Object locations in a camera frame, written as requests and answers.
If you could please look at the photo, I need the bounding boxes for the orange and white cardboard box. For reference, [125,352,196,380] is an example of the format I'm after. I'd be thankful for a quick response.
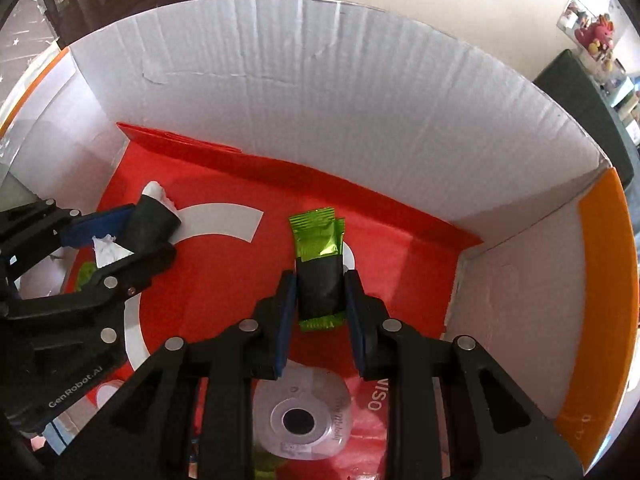
[0,0,640,480]

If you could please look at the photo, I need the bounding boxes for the pink dragon plush toy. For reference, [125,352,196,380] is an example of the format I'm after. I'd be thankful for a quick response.
[574,14,617,68]

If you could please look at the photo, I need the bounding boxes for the red printed plastic bag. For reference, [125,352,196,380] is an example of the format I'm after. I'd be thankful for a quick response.
[95,122,486,480]

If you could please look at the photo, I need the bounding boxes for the white round device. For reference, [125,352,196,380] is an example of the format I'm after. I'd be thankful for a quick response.
[250,365,353,461]

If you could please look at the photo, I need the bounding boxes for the green packet with black band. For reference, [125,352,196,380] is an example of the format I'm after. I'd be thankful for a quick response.
[287,206,347,332]

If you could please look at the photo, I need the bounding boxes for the black-wrapped white tissue roll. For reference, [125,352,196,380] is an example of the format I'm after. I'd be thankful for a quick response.
[92,180,183,268]

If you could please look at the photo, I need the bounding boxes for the green scrunchie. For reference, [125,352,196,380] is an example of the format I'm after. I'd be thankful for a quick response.
[75,261,99,292]
[251,452,282,480]

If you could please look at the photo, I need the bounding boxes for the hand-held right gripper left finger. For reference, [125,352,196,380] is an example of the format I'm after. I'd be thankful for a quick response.
[52,270,298,480]

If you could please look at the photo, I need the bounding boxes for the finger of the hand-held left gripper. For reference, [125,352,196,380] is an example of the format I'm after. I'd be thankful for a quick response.
[14,241,178,314]
[0,199,139,272]

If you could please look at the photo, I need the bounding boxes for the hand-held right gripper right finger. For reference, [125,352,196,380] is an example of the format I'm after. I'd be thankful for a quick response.
[342,269,586,480]

